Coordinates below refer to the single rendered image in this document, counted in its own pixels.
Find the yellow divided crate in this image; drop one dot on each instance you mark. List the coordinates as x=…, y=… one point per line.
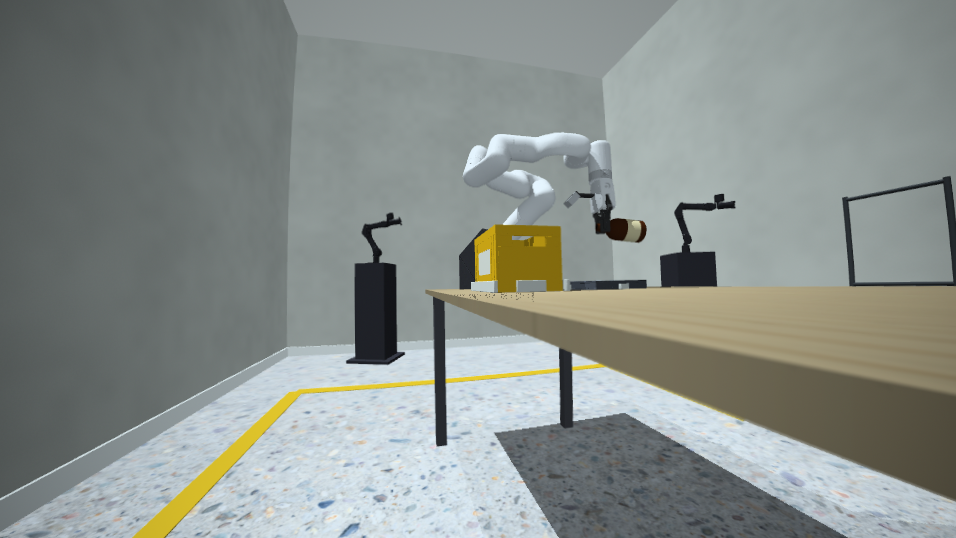
x=499, y=258

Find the brown bottle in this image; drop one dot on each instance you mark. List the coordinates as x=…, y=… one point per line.
x=627, y=230

